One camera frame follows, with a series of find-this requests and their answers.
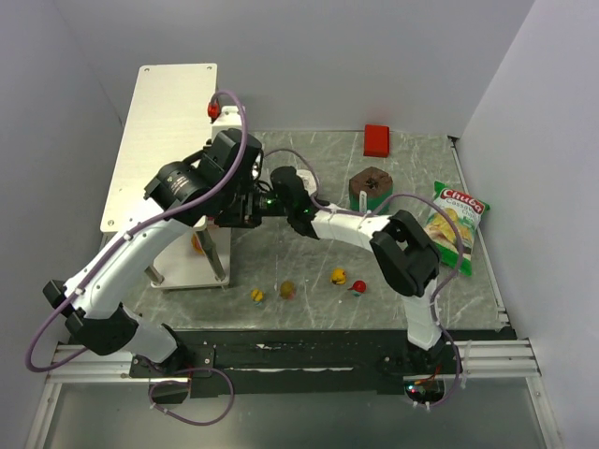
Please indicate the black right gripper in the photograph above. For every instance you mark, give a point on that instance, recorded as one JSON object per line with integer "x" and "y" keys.
{"x": 294, "y": 200}

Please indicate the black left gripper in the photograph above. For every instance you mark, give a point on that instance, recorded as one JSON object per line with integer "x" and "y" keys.
{"x": 211, "y": 245}

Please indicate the yellow pink lion toy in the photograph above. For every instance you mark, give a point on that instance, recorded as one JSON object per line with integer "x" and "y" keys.
{"x": 196, "y": 244}

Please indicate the olive round toy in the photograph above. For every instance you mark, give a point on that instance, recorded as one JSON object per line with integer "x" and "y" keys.
{"x": 287, "y": 290}

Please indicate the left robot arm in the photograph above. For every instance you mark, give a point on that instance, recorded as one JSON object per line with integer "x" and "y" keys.
{"x": 204, "y": 184}

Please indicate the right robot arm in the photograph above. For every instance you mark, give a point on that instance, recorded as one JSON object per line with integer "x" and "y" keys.
{"x": 405, "y": 254}

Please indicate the white two-tier shelf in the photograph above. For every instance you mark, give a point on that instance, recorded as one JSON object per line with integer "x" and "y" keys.
{"x": 167, "y": 121}

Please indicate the brown and green cup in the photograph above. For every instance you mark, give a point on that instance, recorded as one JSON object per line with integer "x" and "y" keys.
{"x": 377, "y": 185}

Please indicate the yellow duck toy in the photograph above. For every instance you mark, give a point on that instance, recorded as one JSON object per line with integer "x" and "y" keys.
{"x": 338, "y": 276}

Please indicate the yellow bee toy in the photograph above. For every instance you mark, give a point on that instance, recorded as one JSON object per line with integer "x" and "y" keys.
{"x": 257, "y": 296}

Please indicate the red block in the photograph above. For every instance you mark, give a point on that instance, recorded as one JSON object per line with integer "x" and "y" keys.
{"x": 376, "y": 141}

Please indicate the green chips bag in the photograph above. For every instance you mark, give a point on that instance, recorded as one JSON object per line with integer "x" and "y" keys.
{"x": 465, "y": 213}

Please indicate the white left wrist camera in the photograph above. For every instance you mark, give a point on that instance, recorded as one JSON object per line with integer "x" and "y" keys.
{"x": 223, "y": 118}

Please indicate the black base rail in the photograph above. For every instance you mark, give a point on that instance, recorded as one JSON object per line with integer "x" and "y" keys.
{"x": 308, "y": 361}

